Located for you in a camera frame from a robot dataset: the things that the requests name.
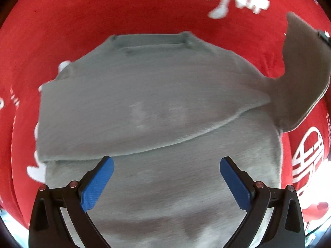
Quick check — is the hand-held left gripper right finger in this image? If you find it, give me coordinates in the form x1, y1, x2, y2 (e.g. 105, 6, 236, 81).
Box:
219, 156, 306, 248

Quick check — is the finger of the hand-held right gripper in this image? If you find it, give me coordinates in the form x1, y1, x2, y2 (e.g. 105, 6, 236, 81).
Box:
318, 30, 331, 48

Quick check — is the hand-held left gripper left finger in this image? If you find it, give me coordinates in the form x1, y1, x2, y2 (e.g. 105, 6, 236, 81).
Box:
28, 156, 115, 248

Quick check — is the grey knit sweater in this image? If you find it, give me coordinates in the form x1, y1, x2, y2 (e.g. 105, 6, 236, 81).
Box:
34, 12, 331, 248

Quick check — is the red printed blanket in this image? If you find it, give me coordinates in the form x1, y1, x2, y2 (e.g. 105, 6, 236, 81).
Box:
0, 0, 331, 238

